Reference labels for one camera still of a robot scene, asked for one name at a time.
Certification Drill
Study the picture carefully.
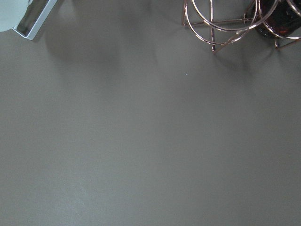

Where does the rose gold wire rack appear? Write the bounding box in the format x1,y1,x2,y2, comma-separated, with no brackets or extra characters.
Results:
181,0,301,53

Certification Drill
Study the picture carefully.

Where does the dark wine bottle lower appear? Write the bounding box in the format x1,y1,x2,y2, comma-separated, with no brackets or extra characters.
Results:
255,0,301,38

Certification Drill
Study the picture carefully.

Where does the white rectangular tray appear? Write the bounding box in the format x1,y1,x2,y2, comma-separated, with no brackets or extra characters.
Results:
12,0,57,40

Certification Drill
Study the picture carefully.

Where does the white round plate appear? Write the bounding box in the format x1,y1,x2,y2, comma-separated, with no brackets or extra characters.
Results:
0,0,32,32

